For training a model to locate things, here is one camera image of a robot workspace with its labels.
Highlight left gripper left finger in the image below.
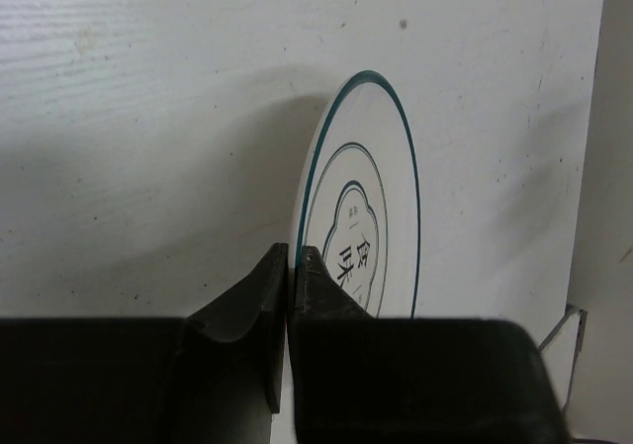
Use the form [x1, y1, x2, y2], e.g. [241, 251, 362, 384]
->
[185, 243, 288, 414]

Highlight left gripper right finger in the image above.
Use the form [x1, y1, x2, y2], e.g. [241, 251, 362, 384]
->
[292, 246, 373, 321]

